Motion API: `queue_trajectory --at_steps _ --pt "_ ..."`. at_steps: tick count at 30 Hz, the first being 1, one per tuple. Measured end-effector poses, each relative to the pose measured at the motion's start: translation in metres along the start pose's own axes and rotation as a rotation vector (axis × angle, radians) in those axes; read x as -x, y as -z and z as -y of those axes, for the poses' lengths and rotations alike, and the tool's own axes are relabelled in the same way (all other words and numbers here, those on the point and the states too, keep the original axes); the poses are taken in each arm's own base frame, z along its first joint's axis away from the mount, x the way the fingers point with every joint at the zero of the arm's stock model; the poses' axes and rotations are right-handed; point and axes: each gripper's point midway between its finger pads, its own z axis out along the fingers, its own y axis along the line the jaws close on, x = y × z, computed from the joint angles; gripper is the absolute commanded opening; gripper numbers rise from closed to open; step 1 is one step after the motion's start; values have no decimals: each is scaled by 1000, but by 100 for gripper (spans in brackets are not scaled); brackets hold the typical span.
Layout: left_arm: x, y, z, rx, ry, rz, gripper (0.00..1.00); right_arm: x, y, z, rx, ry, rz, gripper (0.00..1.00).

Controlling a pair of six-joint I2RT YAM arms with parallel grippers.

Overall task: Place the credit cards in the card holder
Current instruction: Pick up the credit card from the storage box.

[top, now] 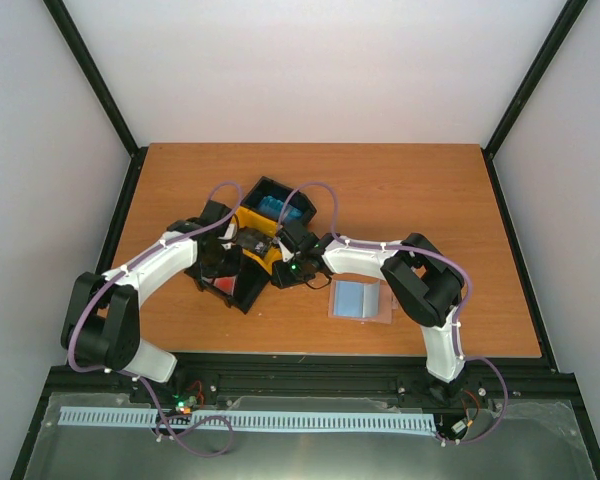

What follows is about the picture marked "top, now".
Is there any pink leather card holder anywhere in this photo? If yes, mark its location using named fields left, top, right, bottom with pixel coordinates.
left=328, top=280, right=398, bottom=324

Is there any purple cable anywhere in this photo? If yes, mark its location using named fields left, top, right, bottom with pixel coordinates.
left=67, top=181, right=244, bottom=374
left=277, top=180, right=476, bottom=366

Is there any light blue cable duct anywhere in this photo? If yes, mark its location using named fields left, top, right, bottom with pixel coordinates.
left=57, top=406, right=436, bottom=436

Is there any black aluminium rail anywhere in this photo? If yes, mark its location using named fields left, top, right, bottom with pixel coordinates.
left=44, top=349, right=579, bottom=416

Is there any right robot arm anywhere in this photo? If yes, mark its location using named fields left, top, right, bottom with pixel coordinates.
left=276, top=220, right=473, bottom=383

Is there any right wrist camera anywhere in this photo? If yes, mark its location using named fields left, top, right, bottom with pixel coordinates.
left=275, top=237, right=295, bottom=263

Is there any red and white card stack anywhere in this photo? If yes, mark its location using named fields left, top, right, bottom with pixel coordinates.
left=212, top=276, right=237, bottom=296

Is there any left black frame post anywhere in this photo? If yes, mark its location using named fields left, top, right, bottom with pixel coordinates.
left=43, top=0, right=150, bottom=161

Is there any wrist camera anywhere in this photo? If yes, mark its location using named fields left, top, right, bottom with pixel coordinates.
left=275, top=237, right=295, bottom=263
left=218, top=223, right=239, bottom=249

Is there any three-compartment card bin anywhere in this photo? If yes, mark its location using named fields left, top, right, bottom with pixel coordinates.
left=184, top=177, right=317, bottom=313

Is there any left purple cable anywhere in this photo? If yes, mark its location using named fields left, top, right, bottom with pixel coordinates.
left=67, top=181, right=244, bottom=374

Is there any black frame post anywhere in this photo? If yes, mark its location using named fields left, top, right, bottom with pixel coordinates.
left=482, top=0, right=590, bottom=156
left=43, top=0, right=150, bottom=161

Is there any right black frame post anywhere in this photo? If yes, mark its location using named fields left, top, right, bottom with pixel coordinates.
left=482, top=0, right=590, bottom=156

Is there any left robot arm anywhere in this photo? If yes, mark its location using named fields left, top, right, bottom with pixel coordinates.
left=61, top=200, right=237, bottom=403

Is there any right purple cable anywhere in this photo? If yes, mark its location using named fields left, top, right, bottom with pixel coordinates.
left=277, top=180, right=476, bottom=366

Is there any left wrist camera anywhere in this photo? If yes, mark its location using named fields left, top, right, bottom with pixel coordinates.
left=218, top=223, right=239, bottom=249

